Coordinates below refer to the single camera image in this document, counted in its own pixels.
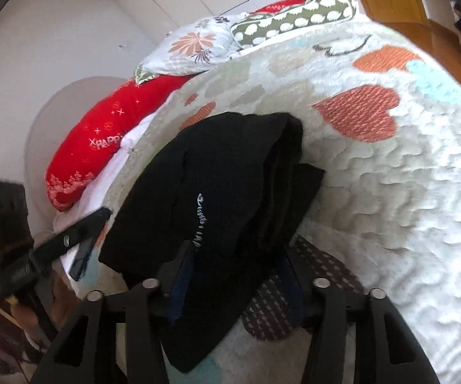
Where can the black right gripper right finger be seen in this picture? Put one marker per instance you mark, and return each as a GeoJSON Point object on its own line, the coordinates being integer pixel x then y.
{"type": "Point", "coordinates": [325, 302]}

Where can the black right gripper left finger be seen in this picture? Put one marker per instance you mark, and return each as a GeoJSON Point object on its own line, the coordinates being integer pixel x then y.
{"type": "Point", "coordinates": [116, 338]}

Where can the black pants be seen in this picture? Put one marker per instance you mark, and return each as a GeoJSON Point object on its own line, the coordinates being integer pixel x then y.
{"type": "Point", "coordinates": [231, 191]}

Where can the left hand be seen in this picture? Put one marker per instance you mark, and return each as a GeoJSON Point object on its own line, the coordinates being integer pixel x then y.
{"type": "Point", "coordinates": [63, 304]}

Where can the white bed sheet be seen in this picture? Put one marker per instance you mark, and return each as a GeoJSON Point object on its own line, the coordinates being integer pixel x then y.
{"type": "Point", "coordinates": [92, 198]}

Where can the long red pillow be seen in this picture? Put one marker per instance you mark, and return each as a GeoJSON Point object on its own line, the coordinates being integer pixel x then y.
{"type": "Point", "coordinates": [91, 143]}

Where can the heart patterned quilt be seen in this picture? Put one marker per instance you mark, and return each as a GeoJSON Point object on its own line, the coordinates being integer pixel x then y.
{"type": "Point", "coordinates": [383, 119]}

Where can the white round headboard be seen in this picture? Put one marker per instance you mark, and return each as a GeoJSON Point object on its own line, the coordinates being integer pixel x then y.
{"type": "Point", "coordinates": [50, 127]}

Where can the white floral pillow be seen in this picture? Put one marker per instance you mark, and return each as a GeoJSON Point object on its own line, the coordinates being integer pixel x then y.
{"type": "Point", "coordinates": [191, 49]}

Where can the green white patterned pillow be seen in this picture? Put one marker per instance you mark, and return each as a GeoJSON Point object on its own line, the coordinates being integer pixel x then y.
{"type": "Point", "coordinates": [257, 29]}

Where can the red pillow at headboard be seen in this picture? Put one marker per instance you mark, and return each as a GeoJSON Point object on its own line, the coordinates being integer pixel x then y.
{"type": "Point", "coordinates": [278, 6]}

